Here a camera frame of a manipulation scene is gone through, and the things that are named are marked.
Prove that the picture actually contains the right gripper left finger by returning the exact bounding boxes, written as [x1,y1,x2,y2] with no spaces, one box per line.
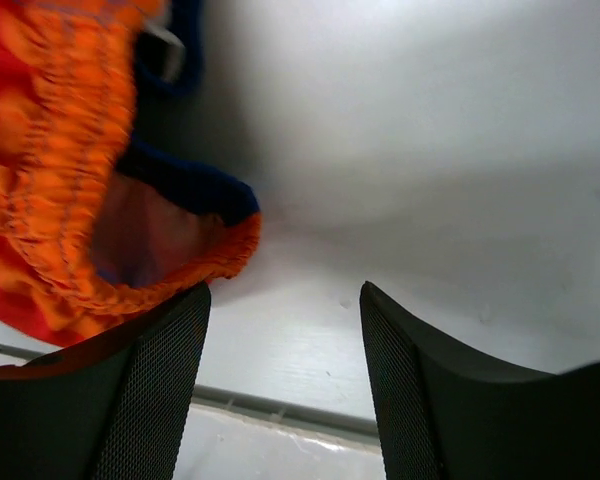
[0,283,211,479]

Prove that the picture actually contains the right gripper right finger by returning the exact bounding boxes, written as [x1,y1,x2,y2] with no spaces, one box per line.
[359,282,600,479]

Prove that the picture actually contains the rainbow striped shorts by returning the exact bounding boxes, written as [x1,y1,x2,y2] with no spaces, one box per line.
[0,1,262,347]

